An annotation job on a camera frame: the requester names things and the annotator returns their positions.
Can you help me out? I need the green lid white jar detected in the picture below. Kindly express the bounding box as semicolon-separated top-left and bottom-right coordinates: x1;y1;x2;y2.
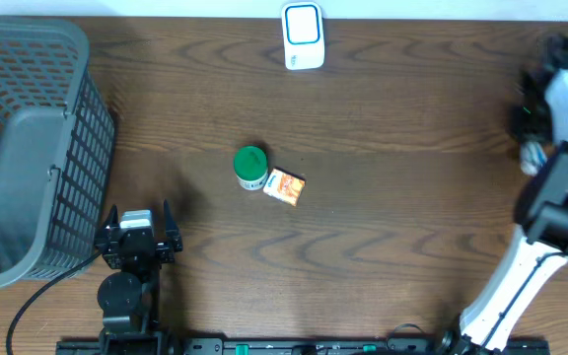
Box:
233;146;268;190

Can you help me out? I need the orange Kleenex tissue pack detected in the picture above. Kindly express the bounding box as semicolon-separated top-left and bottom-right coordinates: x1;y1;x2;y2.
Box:
263;169;306;206

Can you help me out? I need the white Panadol medicine box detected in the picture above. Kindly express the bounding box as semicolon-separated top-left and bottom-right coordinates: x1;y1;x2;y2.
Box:
520;141;547;177

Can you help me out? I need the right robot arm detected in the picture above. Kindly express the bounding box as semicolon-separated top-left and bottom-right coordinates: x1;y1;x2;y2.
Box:
433;35;568;354

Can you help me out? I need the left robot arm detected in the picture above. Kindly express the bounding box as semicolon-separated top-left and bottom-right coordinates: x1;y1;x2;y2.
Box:
94;203;183;355

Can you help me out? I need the white barcode scanner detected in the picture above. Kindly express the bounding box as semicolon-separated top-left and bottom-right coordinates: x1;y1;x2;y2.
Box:
281;1;325;71

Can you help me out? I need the grey plastic mesh basket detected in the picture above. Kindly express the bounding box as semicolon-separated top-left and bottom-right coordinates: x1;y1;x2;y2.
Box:
0;17;116;288

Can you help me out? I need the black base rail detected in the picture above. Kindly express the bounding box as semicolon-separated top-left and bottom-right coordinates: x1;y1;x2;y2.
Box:
54;337;436;355

